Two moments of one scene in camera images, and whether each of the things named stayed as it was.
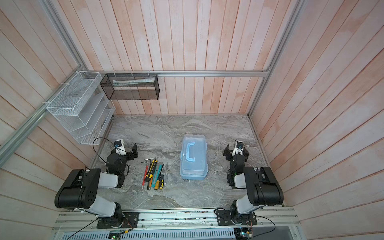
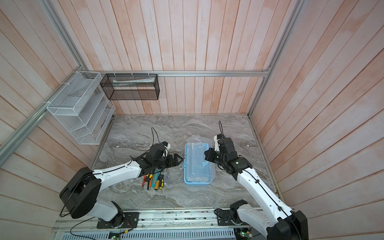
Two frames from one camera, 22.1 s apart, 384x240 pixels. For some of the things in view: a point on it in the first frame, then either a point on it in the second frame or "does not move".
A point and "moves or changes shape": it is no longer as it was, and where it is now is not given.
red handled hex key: [144, 174] does not move
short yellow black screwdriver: [162, 181] does not move
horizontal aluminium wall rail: [265, 73] does not move
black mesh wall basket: [131, 86] does not move
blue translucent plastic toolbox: [193, 157] moves or changes shape
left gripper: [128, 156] -> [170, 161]
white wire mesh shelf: [83, 109] does not move
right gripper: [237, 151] -> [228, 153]
